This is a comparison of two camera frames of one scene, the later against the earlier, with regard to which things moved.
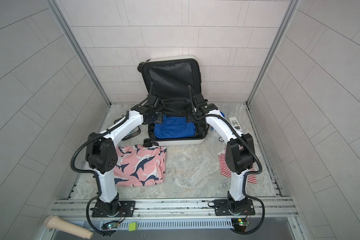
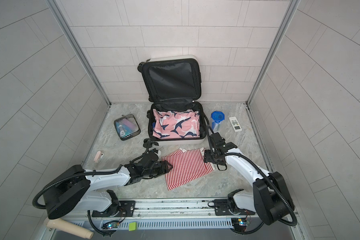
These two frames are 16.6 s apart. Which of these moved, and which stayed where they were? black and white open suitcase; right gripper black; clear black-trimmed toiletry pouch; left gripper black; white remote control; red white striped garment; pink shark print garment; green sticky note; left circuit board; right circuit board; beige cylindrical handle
Moved: left gripper black; pink shark print garment; right gripper black; red white striped garment
Stayed: white remote control; right circuit board; green sticky note; clear black-trimmed toiletry pouch; left circuit board; beige cylindrical handle; black and white open suitcase
